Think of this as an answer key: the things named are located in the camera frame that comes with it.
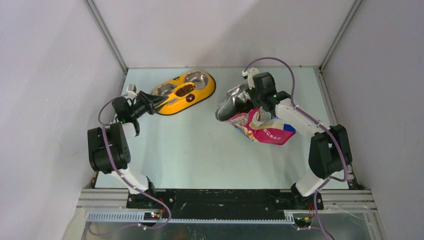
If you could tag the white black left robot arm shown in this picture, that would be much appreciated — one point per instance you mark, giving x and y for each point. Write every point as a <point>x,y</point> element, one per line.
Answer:
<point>108,150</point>

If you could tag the aluminium left corner post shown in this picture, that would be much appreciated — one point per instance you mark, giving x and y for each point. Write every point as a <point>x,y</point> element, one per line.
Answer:
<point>106,34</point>

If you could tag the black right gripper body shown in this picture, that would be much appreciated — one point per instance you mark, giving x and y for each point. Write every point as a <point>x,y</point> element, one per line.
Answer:
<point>256,97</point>

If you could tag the aluminium front frame rail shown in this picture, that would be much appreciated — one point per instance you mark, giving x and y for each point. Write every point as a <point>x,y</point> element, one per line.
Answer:
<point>358,204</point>

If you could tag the brown pet food kibble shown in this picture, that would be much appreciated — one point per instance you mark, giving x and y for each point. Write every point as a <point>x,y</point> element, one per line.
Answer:
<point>185,89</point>

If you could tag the aluminium right corner post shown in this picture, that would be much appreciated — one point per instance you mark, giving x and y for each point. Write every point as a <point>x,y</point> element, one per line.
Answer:
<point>340,33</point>

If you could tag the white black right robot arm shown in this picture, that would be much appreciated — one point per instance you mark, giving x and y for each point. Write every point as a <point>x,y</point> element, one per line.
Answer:
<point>329,150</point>

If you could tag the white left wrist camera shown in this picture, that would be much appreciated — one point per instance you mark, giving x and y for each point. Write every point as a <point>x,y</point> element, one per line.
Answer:
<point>131,91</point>

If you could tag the yellow plastic food scoop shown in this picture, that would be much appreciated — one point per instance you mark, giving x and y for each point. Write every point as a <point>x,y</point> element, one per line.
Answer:
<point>174,104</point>

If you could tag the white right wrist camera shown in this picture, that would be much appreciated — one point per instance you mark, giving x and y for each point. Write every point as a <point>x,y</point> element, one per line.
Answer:
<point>249,74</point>

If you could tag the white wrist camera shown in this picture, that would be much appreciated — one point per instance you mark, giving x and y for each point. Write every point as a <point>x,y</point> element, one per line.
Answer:
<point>249,74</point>
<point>131,91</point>

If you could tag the grey slotted cable duct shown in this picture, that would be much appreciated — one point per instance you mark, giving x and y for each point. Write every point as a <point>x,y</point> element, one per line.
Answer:
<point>146,217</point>

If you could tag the aluminium corner post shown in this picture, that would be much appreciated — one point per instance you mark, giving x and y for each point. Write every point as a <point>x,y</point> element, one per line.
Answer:
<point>106,34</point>
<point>340,33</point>

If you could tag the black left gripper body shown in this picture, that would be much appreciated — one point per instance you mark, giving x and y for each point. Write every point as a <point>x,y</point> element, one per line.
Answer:
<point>144,104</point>

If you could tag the yellow double pet bowl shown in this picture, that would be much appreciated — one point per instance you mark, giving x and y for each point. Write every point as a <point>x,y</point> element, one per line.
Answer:
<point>205,85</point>

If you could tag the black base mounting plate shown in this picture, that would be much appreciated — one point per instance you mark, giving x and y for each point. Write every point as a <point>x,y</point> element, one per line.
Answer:
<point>231,203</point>

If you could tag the colourful cat food bag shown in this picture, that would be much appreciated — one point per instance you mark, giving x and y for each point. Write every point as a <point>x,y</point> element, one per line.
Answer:
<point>255,123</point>

